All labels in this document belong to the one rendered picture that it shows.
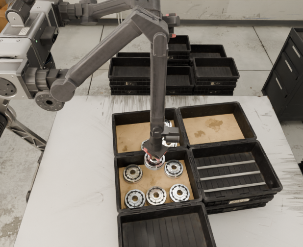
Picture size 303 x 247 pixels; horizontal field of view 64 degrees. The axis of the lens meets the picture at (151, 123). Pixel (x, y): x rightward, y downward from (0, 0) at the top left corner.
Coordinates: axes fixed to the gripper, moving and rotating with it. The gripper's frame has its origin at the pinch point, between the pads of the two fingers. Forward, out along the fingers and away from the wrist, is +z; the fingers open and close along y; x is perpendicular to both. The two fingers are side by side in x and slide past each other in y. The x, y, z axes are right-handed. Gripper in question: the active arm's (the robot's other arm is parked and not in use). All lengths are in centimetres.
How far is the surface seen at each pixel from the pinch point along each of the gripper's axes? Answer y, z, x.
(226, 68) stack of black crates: 22, 50, -153
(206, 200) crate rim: -30.7, 6.0, 0.5
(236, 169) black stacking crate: -34.9, 15.9, -29.9
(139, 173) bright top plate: 4.8, 13.8, 6.1
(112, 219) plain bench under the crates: 4.5, 29.8, 29.7
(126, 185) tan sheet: 6.7, 16.8, 14.7
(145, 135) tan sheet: 18.7, 16.7, -17.0
